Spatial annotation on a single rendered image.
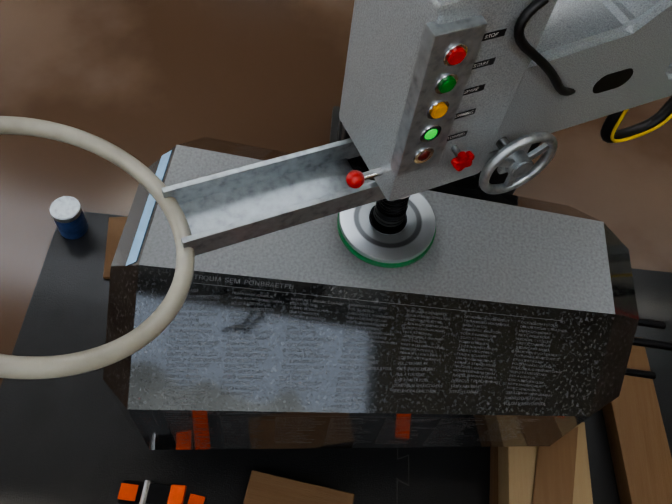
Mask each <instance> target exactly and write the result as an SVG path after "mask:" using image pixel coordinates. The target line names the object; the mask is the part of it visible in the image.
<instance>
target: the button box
mask: <svg viewBox="0 0 672 504"><path fill-rule="evenodd" d="M487 25H488V23H487V21H486V20H485V19H484V18H483V16H482V15H478V16H474V17H470V18H466V19H462V20H458V21H453V22H449V23H445V24H438V23H435V22H429V23H426V24H425V28H424V32H423V36H422V40H421V44H420V48H419V52H418V56H417V60H416V64H415V68H414V72H413V76H412V80H411V84H410V88H409V91H408V95H407V99H406V103H405V107H404V111H403V115H402V119H401V123H400V127H399V131H398V135H397V139H396V143H395V147H394V151H393V155H392V159H391V163H390V166H391V167H392V169H393V171H394V172H395V174H396V176H400V175H403V174H406V173H410V172H413V171H416V170H419V169H423V168H426V167H429V166H432V165H435V164H438V163H439V162H440V159H441V156H442V153H443V150H444V147H445V144H446V142H447V139H448V136H449V133H450V130H451V127H452V125H453V122H454V119H455V116H456V113H457V110H458V107H459V105H460V102H461V99H462V96H463V93H464V90H465V88H466V85H467V82H468V79H469V76H470V73H471V70H472V68H473V65H474V62H475V59H476V56H477V53H478V51H479V48H480V45H481V42H482V39H483V36H484V33H485V31H486V28H487ZM460 43H463V44H465V45H466V46H467V48H468V51H467V54H466V56H465V57H464V59H463V60H462V61H461V62H460V63H458V64H456V65H453V66H446V65H445V64H444V63H443V57H444V55H445V53H446V52H447V51H448V50H449V49H450V48H451V47H452V46H454V45H456V44H460ZM449 73H455V74H456V75H457V76H458V81H457V83H456V85H455V87H454V88H453V89H452V90H451V91H449V92H447V93H443V94H438V93H436V92H435V85H436V83H437V81H438V80H439V79H440V78H441V77H443V76H444V75H446V74H449ZM441 100H447V101H448V102H449V108H448V110H447V112H446V113H445V114H444V115H443V116H442V117H440V118H436V119H429V118H428V117H427V112H428V109H429V108H430V107H431V106H432V105H433V104H434V103H436V102H438V101H441ZM431 125H440V126H441V132H440V134H439V135H438V136H437V137H436V138H435V139H433V140H432V141H429V142H422V141H421V140H420V135H421V133H422V132H423V131H424V130H425V129H426V128H427V127H429V126H431ZM426 147H432V148H433V149H434V153H433V155H432V157H431V158H430V159H428V160H427V161H425V162H423V163H419V164H418V163H415V162H414V161H413V158H414V156H415V154H416V153H417V152H418V151H420V150H421V149H423V148H426Z"/></svg>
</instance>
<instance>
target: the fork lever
mask: <svg viewBox="0 0 672 504"><path fill-rule="evenodd" d="M358 156H361V155H360V153H359V151H358V150H357V148H356V146H355V145H354V143H353V141H352V139H351V138H348V139H345V140H341V141H337V142H333V143H330V144H326V145H322V146H318V147H314V148H311V149H307V150H303V151H299V152H296V153H292V154H288V155H284V156H280V157H277V158H273V159H269V160H265V161H261V162H258V163H254V164H250V165H246V166H243V167H239V168H235V169H231V170H227V171H224V172H220V173H216V174H212V175H209V176H205V177H201V178H197V179H193V180H190V181H186V182H182V183H178V184H174V185H171V186H167V187H163V188H162V194H163V197H164V198H167V197H174V198H175V199H176V200H177V202H178V203H179V205H180V207H181V209H182V211H183V213H184V215H185V217H186V219H187V221H188V224H189V227H190V230H191V234H192V235H190V236H187V237H183V238H181V243H182V246H183V248H186V247H192V248H193V249H194V252H195V256H196V255H200V254H203V253H206V252H210V251H213V250H216V249H220V248H223V247H226V246H230V245H233V244H236V243H240V242H243V241H246V240H249V239H253V238H256V237H259V236H263V235H266V234H269V233H273V232H276V231H279V230H283V229H286V228H289V227H293V226H296V225H299V224H303V223H306V222H309V221H312V220H316V219H319V218H322V217H326V216H329V215H332V214H336V213H339V212H342V211H346V210H349V209H352V208H356V207H359V206H362V205H366V204H369V203H372V202H375V201H379V200H382V199H385V196H384V194H383V193H382V191H381V189H380V187H379V186H378V184H377V182H372V183H369V184H365V185H362V186H361V187H360V188H351V187H349V186H348V184H347V182H346V176H347V174H348V173H349V172H350V171H352V170H353V169H352V167H351V165H350V164H349V162H348V160H347V159H351V158H355V157H358Z"/></svg>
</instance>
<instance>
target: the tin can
mask: <svg viewBox="0 0 672 504"><path fill-rule="evenodd" d="M50 213H51V215H52V217H53V219H54V221H55V223H56V225H57V227H58V229H59V231H60V233H61V235H62V236H63V237H64V238H66V239H78V238H80V237H82V236H83V235H84V234H85V233H86V232H87V230H88V223H87V221H86V218H85V216H84V213H83V211H82V209H81V205H80V203H79V201H78V200H77V199H76V198H74V197H71V196H63V197H60V198H58V199H56V200H55V201H54V202H53V203H52V204H51V206H50Z"/></svg>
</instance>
